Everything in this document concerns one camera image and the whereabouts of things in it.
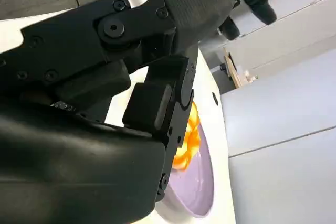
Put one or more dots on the grey partition panel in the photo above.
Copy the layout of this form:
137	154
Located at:
302	30
275	113
288	187

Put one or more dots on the wooden board frame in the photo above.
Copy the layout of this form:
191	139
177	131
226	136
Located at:
236	72

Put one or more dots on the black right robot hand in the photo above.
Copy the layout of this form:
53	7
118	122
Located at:
78	161

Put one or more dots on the orange and white bread roll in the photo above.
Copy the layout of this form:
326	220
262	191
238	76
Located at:
190	140

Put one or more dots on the lilac plate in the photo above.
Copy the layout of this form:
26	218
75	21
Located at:
194	187

